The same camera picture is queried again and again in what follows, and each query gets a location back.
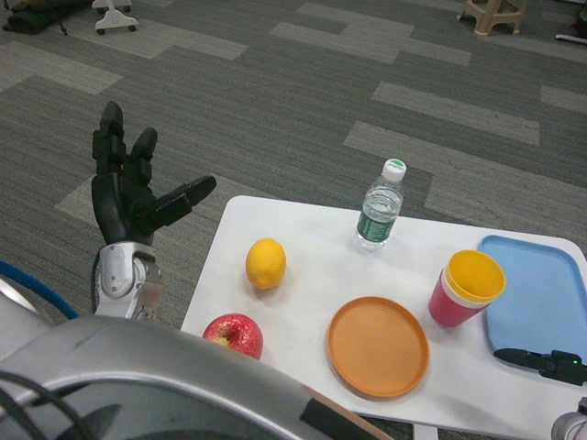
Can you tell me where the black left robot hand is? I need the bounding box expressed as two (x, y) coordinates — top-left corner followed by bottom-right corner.
(90, 101), (217, 247)

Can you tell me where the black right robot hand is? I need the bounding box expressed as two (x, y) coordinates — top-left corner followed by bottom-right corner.
(493, 346), (587, 387)

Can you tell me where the yellow lemon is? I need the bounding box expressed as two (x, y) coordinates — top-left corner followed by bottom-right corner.
(245, 237), (288, 292)

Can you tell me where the blue plastic tray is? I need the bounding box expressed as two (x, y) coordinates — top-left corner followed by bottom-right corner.
(476, 234), (587, 375)

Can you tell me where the white plastic cup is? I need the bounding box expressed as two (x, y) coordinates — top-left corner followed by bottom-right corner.
(440, 268), (494, 315)

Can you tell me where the yellow plastic cup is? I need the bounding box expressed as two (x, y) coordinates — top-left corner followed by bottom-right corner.
(447, 249), (507, 308)

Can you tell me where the pink plastic cup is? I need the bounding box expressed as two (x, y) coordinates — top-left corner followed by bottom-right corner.
(428, 273), (487, 328)

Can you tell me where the silver robot chest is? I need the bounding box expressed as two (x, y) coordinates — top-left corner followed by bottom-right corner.
(0, 274), (395, 440)

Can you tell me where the red apple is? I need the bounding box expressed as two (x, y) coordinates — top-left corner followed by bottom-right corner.
(202, 313), (265, 361)

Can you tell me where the orange round plate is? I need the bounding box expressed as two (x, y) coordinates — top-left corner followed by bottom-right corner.
(327, 295), (431, 400)

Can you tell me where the white caster base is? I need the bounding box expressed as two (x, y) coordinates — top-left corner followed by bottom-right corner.
(91, 0), (138, 37)

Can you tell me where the dark bundle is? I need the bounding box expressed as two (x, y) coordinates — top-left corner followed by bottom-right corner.
(2, 0), (70, 37)

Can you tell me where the clear plastic water bottle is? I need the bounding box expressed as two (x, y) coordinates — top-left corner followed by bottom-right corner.
(353, 158), (408, 251)

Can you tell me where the beige plastic stool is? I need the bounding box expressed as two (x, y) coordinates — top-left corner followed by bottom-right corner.
(456, 0), (528, 38)

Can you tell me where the blue cable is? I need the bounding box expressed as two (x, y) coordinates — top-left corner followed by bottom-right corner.
(0, 260), (82, 322)

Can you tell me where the black chest cable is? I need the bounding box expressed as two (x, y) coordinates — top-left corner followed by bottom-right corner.
(0, 370), (105, 440)

